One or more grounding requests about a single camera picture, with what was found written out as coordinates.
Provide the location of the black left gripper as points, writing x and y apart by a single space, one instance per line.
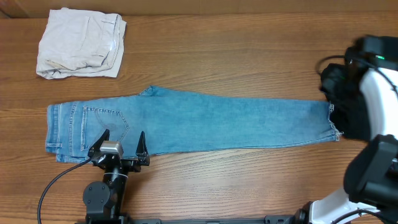
141 152

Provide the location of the light blue denim jeans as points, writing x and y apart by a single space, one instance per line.
179 121

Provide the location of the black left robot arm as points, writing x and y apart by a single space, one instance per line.
104 199

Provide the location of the folded beige trousers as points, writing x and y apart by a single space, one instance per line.
81 43

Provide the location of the black garment with white tag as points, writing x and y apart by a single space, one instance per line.
349 113

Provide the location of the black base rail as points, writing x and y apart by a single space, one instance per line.
211 220

